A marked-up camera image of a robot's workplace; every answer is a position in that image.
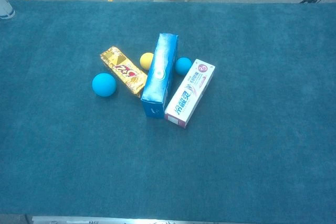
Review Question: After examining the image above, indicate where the large blue ball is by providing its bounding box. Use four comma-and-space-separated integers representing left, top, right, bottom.
91, 72, 117, 97

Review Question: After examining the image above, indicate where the metal frame bar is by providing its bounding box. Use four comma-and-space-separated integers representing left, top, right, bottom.
31, 216, 211, 224

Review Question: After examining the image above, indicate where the teal table cloth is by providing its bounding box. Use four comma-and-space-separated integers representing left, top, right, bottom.
0, 0, 336, 217

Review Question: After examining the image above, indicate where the small blue ball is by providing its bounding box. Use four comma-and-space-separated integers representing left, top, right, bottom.
174, 57, 193, 76

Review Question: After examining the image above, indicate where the blue Oreo cookie box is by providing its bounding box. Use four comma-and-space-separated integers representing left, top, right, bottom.
140, 33, 179, 119

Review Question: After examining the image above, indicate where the white toothpaste box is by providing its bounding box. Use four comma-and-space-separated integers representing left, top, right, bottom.
164, 58, 216, 129

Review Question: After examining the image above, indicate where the yellow ball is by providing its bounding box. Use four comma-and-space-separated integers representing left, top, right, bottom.
140, 52, 155, 71

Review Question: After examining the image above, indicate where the gold foil snack packet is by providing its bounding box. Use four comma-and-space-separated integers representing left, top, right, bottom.
100, 46, 148, 98

